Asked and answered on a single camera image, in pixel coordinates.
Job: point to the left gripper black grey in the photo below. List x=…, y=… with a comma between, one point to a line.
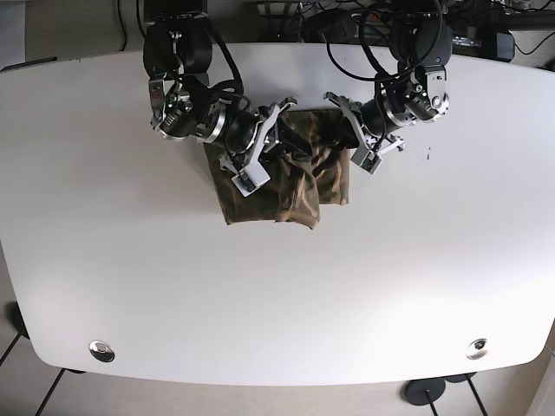
x=363, y=126

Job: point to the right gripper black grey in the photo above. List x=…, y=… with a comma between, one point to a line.
x=245, y=135

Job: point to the brown cloth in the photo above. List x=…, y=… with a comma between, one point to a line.
x=310, y=171

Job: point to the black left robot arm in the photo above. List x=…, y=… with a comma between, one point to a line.
x=421, y=42

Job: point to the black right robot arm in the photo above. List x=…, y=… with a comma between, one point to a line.
x=196, y=90

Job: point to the black box under table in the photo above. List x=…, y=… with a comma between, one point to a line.
x=329, y=26

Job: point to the right silver table grommet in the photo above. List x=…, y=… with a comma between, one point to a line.
x=477, y=349

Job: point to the silver table grommet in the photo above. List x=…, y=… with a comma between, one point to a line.
x=101, y=351
x=477, y=349

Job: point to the left silver table grommet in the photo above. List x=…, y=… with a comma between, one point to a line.
x=101, y=351

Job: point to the black round stand base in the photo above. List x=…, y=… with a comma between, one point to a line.
x=423, y=392

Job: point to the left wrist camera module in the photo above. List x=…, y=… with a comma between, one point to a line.
x=366, y=159

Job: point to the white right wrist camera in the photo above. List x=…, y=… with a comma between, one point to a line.
x=250, y=179

